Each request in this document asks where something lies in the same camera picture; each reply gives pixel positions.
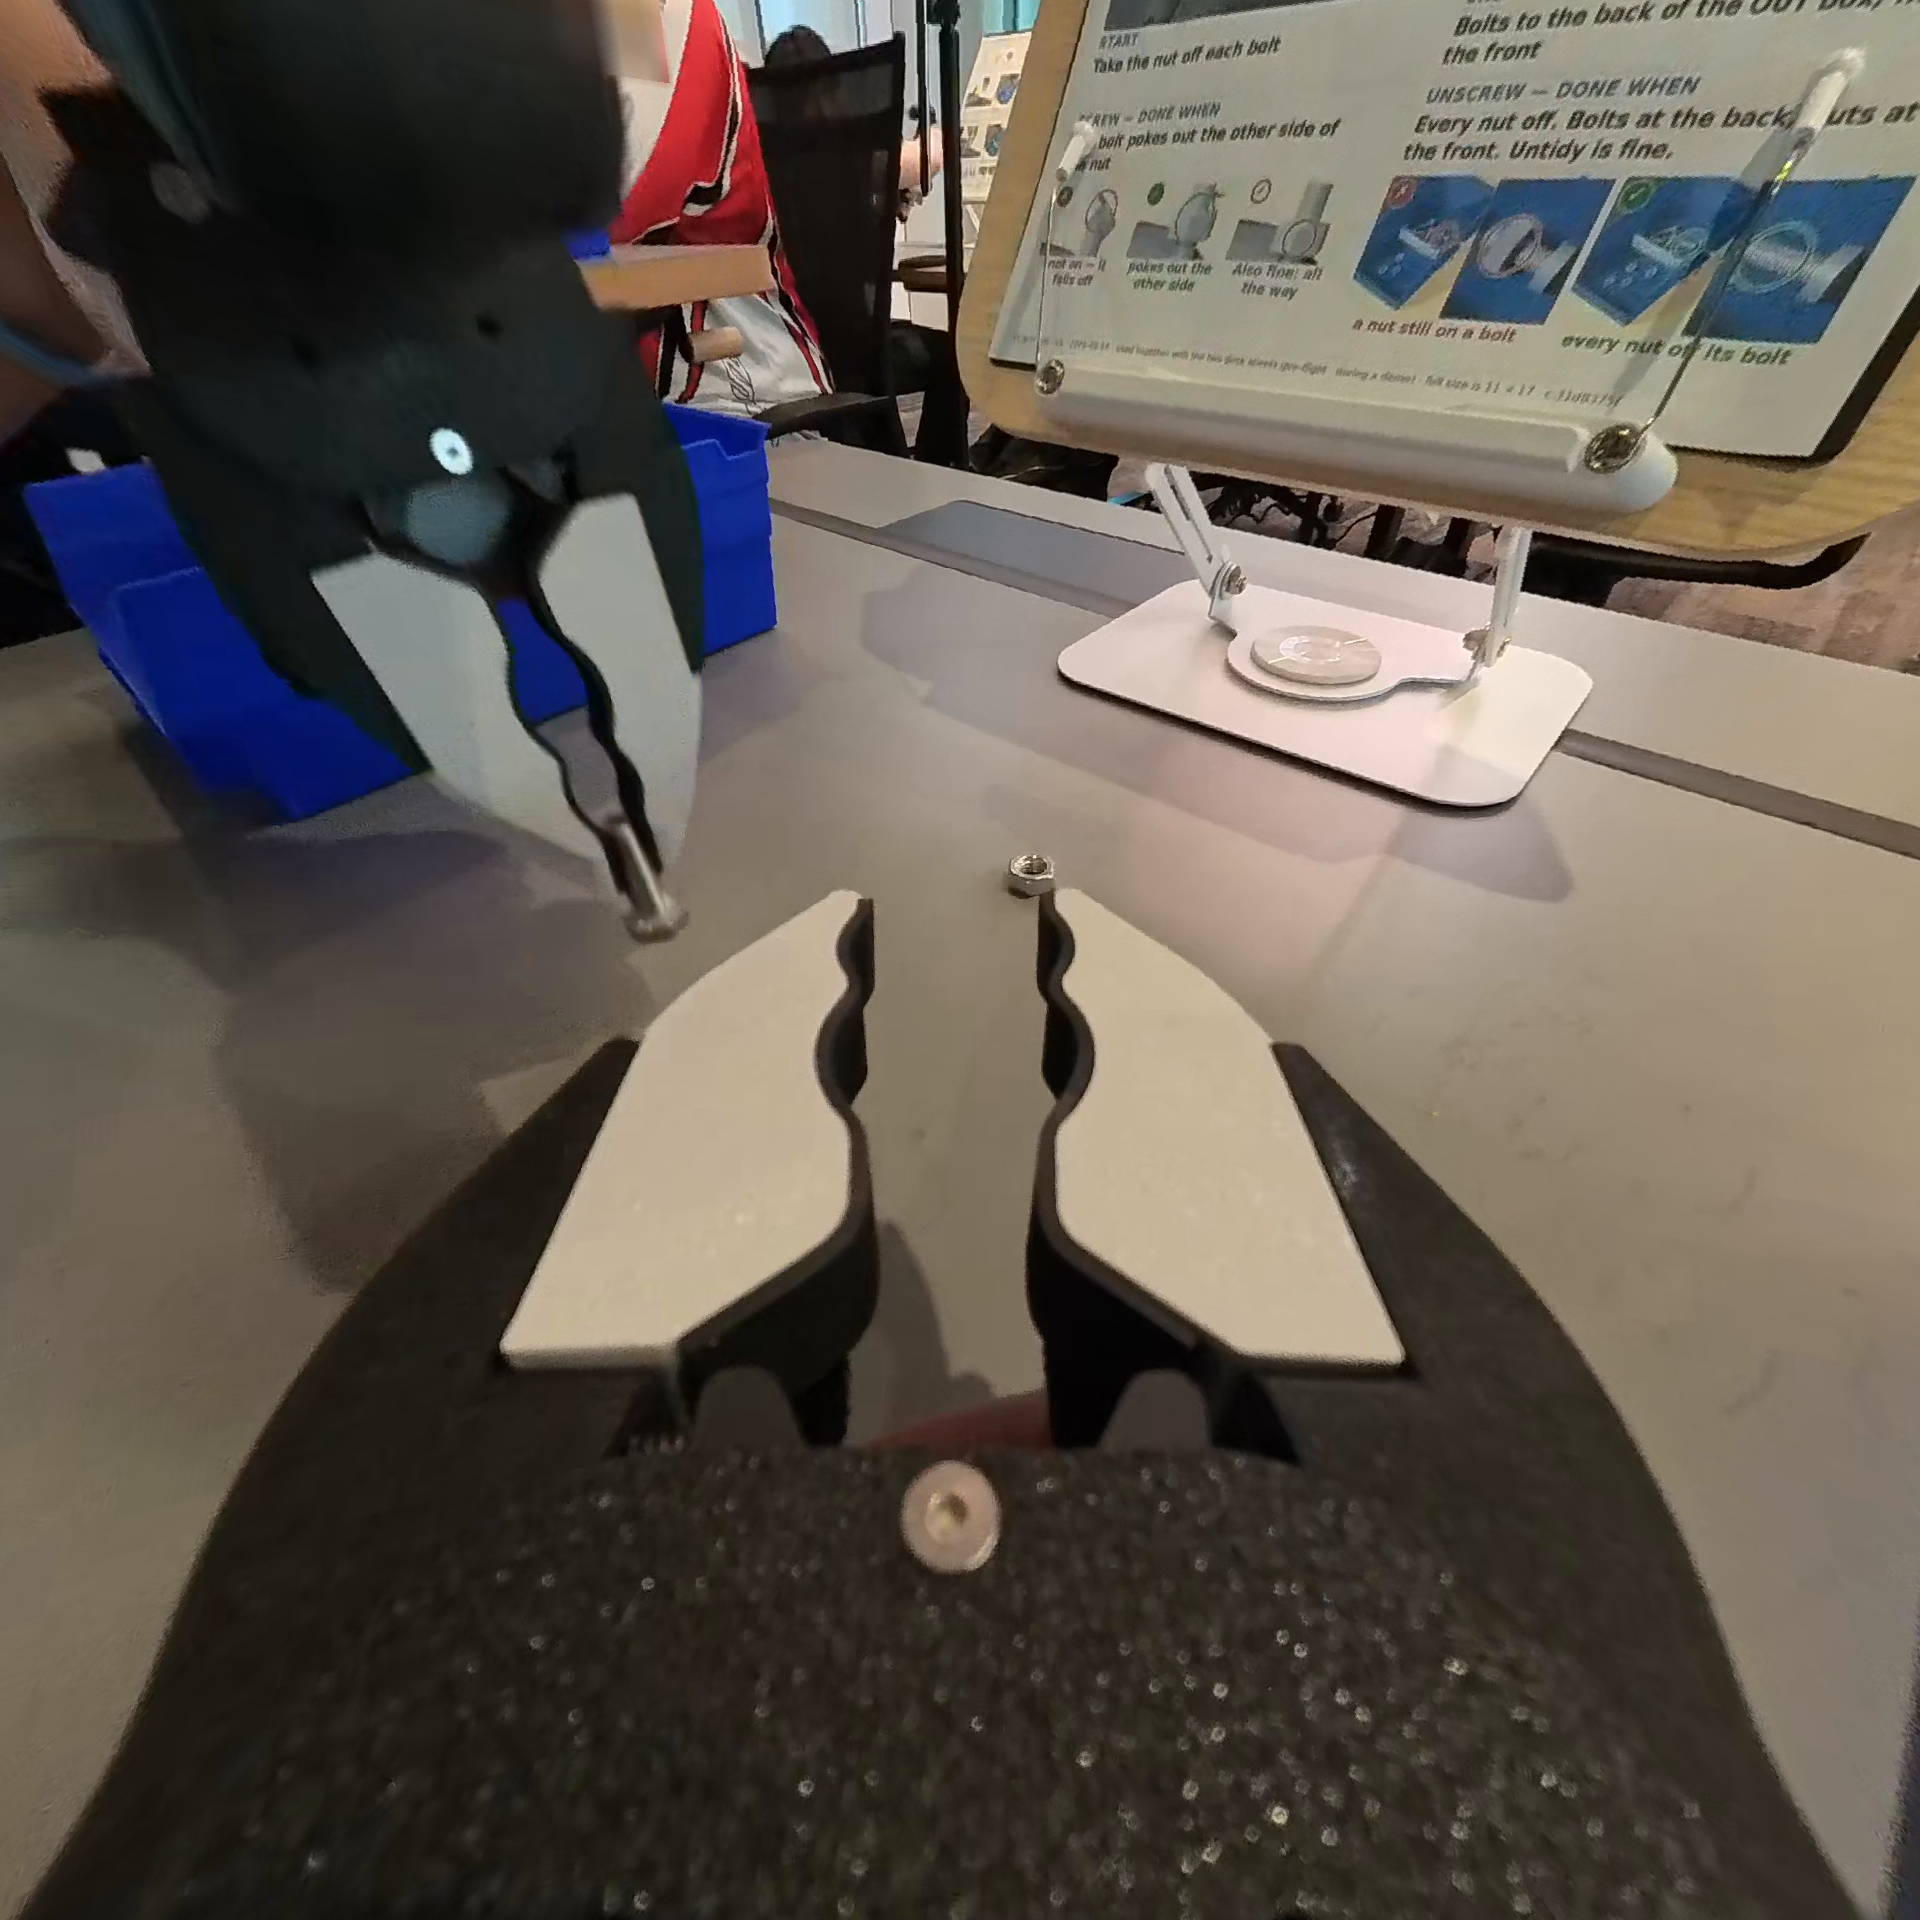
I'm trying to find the blue plastic bin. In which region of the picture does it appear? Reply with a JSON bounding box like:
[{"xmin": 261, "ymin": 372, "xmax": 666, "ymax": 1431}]
[{"xmin": 21, "ymin": 403, "xmax": 779, "ymax": 821}]

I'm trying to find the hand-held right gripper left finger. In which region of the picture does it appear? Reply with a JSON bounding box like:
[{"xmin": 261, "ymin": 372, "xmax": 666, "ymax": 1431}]
[{"xmin": 498, "ymin": 890, "xmax": 881, "ymax": 1450}]

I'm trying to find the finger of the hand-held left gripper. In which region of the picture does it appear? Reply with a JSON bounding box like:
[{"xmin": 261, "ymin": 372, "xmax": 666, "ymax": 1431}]
[
  {"xmin": 308, "ymin": 545, "xmax": 604, "ymax": 874},
  {"xmin": 525, "ymin": 487, "xmax": 708, "ymax": 887}
]

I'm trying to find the wooden display board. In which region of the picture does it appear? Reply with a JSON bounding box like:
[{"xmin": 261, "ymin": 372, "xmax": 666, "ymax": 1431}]
[{"xmin": 958, "ymin": 0, "xmax": 1920, "ymax": 563}]

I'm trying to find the black office chair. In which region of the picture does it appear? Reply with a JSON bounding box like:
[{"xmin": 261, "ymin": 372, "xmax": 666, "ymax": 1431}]
[{"xmin": 745, "ymin": 30, "xmax": 978, "ymax": 469}]

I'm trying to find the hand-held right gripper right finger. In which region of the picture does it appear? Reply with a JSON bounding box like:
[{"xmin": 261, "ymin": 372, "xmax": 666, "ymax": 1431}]
[{"xmin": 1030, "ymin": 887, "xmax": 1408, "ymax": 1444}]

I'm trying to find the wire page holder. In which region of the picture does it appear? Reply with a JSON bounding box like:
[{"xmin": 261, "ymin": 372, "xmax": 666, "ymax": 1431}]
[
  {"xmin": 1036, "ymin": 120, "xmax": 1097, "ymax": 399},
  {"xmin": 1590, "ymin": 45, "xmax": 1869, "ymax": 469}
]

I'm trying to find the person's left forearm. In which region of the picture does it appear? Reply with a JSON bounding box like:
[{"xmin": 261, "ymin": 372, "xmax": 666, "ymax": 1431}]
[{"xmin": 0, "ymin": 90, "xmax": 90, "ymax": 393}]

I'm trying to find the silver hex bolt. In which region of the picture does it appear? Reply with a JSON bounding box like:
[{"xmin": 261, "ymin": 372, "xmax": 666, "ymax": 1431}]
[{"xmin": 600, "ymin": 813, "xmax": 692, "ymax": 949}]

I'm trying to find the printed instruction sheet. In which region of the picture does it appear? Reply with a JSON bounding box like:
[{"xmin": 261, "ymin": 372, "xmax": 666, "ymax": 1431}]
[{"xmin": 997, "ymin": 0, "xmax": 1920, "ymax": 457}]

